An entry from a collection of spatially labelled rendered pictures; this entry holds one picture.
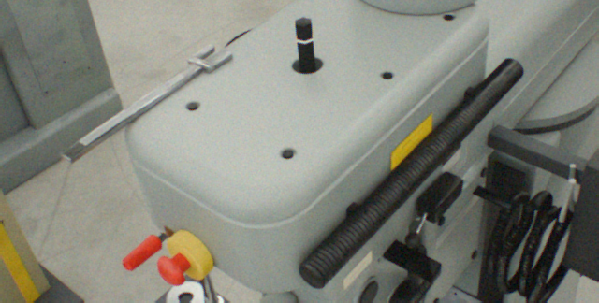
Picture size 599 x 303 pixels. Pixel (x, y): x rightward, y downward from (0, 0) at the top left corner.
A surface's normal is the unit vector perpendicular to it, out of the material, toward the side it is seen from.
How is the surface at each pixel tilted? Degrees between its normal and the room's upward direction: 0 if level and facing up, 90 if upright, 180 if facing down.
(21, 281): 90
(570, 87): 0
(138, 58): 0
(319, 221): 90
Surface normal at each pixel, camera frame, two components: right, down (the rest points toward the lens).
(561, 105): -0.09, -0.76
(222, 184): -0.37, -0.44
